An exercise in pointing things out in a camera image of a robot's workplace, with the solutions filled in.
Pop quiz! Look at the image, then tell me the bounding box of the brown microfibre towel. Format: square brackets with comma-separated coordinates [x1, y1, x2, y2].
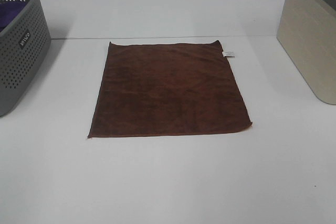
[89, 41, 252, 137]

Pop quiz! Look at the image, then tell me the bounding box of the grey perforated laundry basket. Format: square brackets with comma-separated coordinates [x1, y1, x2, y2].
[1, 0, 51, 116]

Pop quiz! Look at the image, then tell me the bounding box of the beige plastic bin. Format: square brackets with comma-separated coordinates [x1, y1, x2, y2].
[277, 0, 335, 104]

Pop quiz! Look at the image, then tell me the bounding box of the purple cloth in basket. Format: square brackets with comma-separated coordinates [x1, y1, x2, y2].
[0, 0, 28, 31]

